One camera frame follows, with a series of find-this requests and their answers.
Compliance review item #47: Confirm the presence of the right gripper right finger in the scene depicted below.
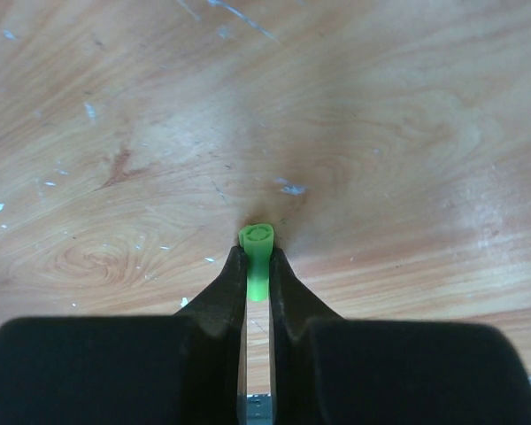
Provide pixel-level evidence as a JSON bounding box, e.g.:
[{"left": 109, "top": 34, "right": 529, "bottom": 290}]
[{"left": 270, "top": 249, "right": 531, "bottom": 424}]

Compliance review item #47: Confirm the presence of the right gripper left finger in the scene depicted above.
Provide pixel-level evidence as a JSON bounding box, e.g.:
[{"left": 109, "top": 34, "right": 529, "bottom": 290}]
[{"left": 0, "top": 247, "right": 247, "bottom": 424}]

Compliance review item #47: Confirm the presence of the light green pen cap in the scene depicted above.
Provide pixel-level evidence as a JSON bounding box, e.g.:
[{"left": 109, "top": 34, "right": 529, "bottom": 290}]
[{"left": 238, "top": 223, "right": 274, "bottom": 302}]

